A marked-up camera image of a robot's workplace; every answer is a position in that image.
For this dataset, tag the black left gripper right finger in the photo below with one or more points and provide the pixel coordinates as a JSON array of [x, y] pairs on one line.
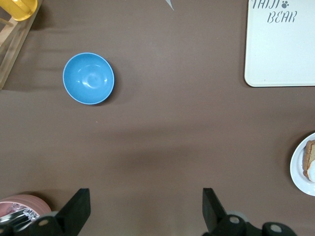
[[214, 216]]

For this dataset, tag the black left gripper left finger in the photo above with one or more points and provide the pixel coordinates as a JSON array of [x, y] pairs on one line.
[[73, 216]]

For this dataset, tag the white round plate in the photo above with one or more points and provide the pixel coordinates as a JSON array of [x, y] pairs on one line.
[[296, 172]]

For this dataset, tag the white round sandwich filling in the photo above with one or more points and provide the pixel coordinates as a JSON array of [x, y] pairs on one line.
[[312, 172]]

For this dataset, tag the pink bowl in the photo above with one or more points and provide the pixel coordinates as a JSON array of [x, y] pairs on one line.
[[37, 202]]

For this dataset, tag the clear crinkled plastic piece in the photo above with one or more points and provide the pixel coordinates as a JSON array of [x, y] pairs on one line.
[[32, 215]]

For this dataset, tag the metal scoop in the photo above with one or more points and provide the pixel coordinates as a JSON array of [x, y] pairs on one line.
[[12, 218]]

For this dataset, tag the brown bread slice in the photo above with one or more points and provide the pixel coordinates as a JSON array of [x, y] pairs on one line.
[[307, 152]]

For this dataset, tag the blue bowl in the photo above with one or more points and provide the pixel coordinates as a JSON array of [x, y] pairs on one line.
[[88, 78]]

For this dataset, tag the cream bear print tray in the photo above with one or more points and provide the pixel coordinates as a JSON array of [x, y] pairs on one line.
[[280, 54]]

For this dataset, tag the wooden peg rack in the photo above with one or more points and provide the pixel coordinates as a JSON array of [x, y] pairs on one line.
[[14, 46]]

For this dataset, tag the yellow cup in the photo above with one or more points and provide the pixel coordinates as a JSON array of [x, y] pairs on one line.
[[19, 9]]

